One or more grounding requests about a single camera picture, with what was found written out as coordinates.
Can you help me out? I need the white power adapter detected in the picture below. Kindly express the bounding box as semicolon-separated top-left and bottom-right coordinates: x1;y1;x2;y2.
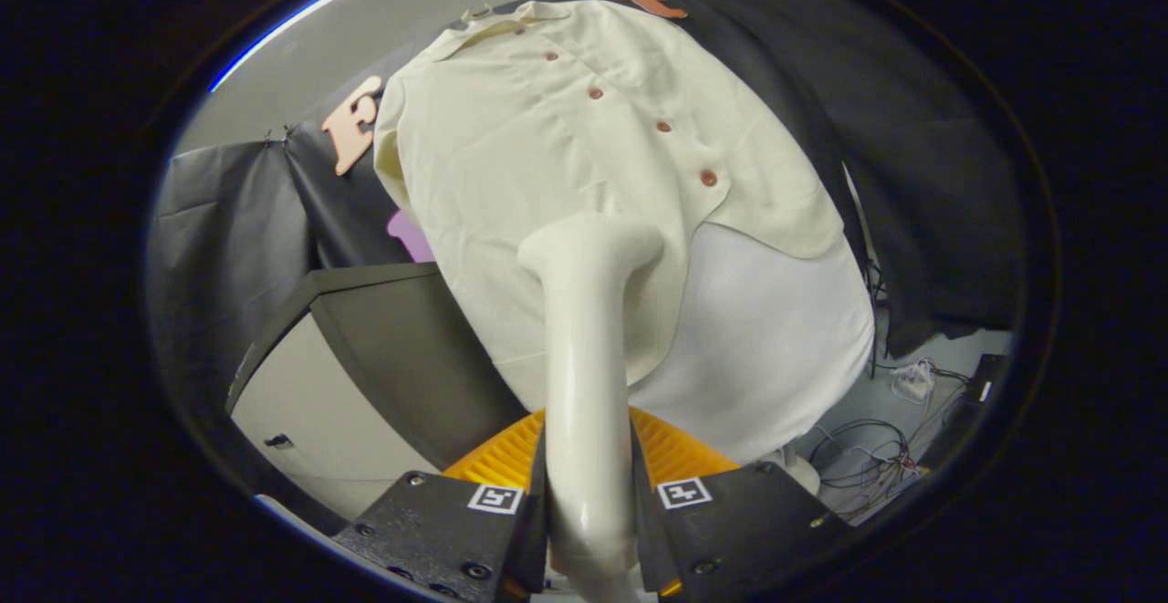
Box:
890;359;936;403

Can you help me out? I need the grey cabinet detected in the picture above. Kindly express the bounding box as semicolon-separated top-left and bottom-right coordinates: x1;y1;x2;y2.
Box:
225;262;530;522

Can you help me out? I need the white garment steamer base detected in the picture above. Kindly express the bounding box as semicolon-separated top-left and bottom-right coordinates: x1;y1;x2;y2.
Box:
778;451;822;496

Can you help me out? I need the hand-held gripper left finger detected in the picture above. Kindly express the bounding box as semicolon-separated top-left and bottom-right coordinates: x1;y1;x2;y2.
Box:
330;407;551;603

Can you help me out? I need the white garment steamer wand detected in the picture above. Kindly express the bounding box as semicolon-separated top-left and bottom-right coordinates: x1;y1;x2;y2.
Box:
516;213;665;603

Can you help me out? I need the thin metal pole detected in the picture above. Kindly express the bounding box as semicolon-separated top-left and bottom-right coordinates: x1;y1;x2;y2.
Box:
844;165;884;378

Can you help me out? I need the white ironing pad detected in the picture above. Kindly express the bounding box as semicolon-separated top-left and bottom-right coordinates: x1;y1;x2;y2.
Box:
630;220;875;467

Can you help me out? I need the tangle of floor cables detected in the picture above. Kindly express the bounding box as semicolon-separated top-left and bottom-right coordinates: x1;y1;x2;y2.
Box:
808;416;924;522

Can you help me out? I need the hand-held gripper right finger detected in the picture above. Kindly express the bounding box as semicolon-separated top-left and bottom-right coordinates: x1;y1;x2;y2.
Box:
628;405;854;599

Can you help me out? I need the cream button-up shirt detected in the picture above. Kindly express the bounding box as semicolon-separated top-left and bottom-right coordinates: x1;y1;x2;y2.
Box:
374;0;845;412

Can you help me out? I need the black backdrop cloth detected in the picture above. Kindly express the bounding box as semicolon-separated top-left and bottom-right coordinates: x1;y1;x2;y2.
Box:
151;0;1027;421

